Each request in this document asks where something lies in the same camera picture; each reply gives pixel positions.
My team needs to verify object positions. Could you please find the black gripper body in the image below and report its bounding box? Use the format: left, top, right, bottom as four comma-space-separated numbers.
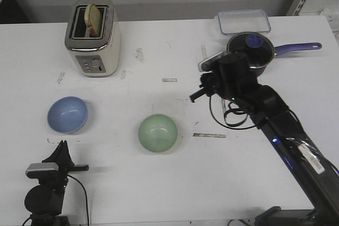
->
39, 155, 89, 194
200, 53, 258, 99

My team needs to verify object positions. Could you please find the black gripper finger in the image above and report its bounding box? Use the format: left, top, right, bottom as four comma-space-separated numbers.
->
63, 140, 72, 161
190, 88, 206, 102
53, 140, 64, 160

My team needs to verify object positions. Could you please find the green bowl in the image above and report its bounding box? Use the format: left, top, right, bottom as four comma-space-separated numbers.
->
138, 114, 179, 153

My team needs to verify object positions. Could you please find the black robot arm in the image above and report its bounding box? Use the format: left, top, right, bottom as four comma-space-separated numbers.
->
24, 96, 179, 225
190, 52, 338, 225

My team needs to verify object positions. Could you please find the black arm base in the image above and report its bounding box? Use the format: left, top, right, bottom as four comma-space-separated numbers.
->
254, 206, 315, 226

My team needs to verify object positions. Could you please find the glass lid with blue knob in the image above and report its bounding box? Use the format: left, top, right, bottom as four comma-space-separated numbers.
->
227, 32, 275, 69

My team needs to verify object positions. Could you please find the blue bowl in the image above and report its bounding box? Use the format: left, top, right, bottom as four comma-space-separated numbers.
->
47, 96, 88, 134

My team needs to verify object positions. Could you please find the dark blue saucepan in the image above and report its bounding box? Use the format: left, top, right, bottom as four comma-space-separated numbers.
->
227, 32, 322, 76

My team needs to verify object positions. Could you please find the clear plastic food container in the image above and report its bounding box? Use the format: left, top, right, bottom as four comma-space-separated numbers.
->
214, 9, 271, 35

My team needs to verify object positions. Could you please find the cream two-slot toaster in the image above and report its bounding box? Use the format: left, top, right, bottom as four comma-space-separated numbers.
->
64, 0, 121, 77

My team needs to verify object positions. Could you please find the bread slice in toaster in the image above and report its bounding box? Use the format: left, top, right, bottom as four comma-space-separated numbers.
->
84, 4, 102, 38

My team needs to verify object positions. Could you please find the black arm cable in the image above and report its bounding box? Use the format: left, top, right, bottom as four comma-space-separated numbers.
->
209, 95, 262, 130
66, 174, 90, 226

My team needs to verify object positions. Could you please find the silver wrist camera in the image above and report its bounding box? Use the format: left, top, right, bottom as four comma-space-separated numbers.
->
198, 51, 227, 72
25, 162, 59, 179

